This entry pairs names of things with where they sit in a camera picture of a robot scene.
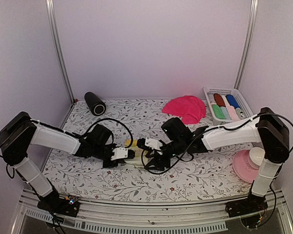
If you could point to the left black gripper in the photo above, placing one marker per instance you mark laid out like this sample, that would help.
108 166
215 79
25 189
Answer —
115 164

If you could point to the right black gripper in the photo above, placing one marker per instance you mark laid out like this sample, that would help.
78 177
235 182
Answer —
157 161

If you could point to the green yellow patterned towel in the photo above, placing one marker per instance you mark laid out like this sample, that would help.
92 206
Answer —
137 159

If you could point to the pink towel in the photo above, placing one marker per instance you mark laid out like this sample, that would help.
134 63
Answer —
190 109

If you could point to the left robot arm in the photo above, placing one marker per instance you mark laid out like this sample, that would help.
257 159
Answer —
22 133

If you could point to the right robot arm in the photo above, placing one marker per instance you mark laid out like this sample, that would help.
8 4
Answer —
266 128

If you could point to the floral tablecloth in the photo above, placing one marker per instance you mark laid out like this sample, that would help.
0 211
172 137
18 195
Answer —
203 177

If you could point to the black cylindrical bottle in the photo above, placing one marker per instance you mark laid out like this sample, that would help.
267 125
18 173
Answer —
95 104

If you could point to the green item in basket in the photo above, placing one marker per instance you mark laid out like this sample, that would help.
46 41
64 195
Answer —
217 111

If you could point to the white item in basket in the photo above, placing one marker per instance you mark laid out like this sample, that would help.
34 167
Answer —
211 99

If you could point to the light blue item in basket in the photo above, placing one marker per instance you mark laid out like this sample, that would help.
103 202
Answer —
225 112

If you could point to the red item in basket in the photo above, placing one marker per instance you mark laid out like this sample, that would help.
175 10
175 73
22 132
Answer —
219 100

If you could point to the white plastic basket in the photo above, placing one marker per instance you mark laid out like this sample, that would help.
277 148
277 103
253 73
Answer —
226 105

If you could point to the pink plate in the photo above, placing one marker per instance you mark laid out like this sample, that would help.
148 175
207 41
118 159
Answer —
242 168

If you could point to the pink item in basket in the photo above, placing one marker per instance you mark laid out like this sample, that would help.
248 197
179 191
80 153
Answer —
232 112

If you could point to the white bowl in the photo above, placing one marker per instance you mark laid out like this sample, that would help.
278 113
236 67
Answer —
256 156

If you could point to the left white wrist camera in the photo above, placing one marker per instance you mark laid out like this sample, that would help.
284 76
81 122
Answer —
122 153

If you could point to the front aluminium rail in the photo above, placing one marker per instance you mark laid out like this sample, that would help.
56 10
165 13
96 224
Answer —
115 217

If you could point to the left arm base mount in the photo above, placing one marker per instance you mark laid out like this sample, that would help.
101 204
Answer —
54 204

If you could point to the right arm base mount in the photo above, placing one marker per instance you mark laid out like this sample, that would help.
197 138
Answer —
245 206

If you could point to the left aluminium frame post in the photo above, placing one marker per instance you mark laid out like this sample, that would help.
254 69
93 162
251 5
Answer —
56 40

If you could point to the aluminium frame post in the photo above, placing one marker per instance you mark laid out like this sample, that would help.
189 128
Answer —
56 40
247 43

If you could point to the right aluminium frame post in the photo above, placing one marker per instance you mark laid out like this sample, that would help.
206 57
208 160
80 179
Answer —
247 43

